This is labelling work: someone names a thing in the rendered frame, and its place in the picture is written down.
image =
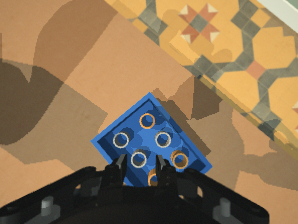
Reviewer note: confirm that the grey metal sleeve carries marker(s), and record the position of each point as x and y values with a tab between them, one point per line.
138	164
119	145
167	143

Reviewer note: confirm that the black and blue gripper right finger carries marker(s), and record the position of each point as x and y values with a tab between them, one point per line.
219	202

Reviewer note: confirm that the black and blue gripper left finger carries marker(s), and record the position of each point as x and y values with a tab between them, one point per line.
57	198

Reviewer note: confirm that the blue crate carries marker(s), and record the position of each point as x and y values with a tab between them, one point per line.
141	138

